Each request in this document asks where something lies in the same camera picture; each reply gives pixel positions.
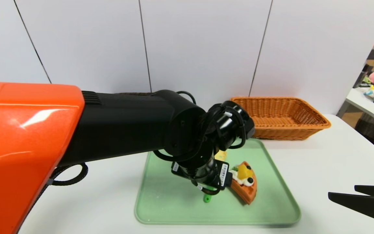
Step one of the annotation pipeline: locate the light green plastic tray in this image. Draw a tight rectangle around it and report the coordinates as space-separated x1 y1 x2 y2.
134 138 302 226

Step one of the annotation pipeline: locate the white background table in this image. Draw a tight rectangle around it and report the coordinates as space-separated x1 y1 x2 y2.
346 87 374 127

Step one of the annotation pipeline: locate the toy waffle slice with fruit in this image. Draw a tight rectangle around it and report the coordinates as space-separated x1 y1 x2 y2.
228 162 258 205

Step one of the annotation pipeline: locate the orange wicker basket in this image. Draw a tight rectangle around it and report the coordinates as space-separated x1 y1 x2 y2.
231 97 332 141

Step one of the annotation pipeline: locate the yellow pasta spoon green handle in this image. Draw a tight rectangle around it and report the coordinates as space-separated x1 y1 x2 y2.
203 149 228 203

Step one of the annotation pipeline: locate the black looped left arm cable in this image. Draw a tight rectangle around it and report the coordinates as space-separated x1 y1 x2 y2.
48 162 89 187

